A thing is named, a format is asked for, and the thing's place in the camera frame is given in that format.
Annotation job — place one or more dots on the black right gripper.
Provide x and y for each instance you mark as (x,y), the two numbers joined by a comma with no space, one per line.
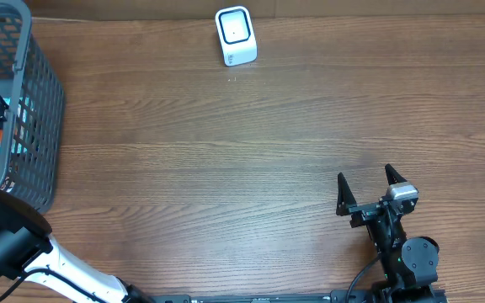
(371,209)

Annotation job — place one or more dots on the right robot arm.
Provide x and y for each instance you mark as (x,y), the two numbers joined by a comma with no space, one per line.
(409,264)

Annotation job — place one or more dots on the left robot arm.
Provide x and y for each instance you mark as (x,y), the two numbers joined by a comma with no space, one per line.
(29,252)

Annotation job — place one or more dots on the white barcode scanner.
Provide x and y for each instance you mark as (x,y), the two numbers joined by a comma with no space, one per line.
(236,35)

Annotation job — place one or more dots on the grey plastic mesh basket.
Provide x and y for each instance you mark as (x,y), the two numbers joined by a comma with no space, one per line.
(26,72)

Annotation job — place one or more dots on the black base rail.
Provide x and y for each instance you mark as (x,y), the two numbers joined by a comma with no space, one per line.
(251,299)

